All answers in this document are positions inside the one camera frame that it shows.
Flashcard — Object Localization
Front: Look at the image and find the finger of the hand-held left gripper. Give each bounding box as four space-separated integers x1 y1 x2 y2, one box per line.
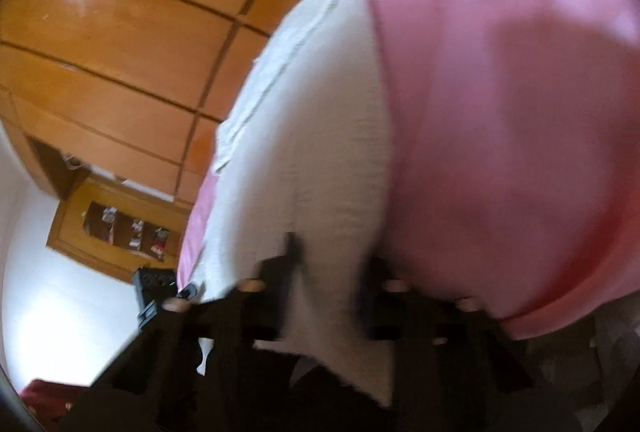
174 282 202 304

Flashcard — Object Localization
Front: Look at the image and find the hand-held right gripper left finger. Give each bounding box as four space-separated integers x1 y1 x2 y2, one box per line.
85 232 303 432

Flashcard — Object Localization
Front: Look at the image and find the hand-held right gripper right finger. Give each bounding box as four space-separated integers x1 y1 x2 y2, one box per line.
356 254 533 432

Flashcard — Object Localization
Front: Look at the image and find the white knit sweater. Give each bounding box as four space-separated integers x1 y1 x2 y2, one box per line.
192 0 402 409

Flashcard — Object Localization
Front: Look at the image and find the small shelf ornament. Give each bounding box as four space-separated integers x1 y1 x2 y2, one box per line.
128 221 146 253
100 207 119 243
151 228 170 261

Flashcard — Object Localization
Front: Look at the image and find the red cloth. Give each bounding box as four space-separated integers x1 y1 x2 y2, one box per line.
19 377 83 415

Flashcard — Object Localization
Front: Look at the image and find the pink blanket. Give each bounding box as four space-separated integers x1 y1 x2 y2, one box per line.
176 0 640 343

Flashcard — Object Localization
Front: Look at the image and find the wooden wardrobe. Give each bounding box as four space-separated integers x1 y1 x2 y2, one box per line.
0 0 388 209

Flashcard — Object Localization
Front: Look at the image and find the wooden wall shelf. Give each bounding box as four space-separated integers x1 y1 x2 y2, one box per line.
46 177 192 284

